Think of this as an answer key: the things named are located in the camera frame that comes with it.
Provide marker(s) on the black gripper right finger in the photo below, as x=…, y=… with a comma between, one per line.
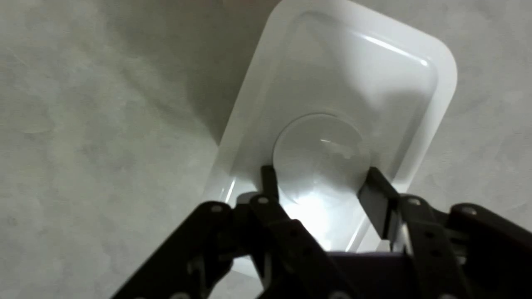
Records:
x=482, y=250

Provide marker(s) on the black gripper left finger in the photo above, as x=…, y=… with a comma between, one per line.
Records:
x=183, y=250

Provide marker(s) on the white rectangular plastic tray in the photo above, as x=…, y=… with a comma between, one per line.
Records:
x=354, y=72

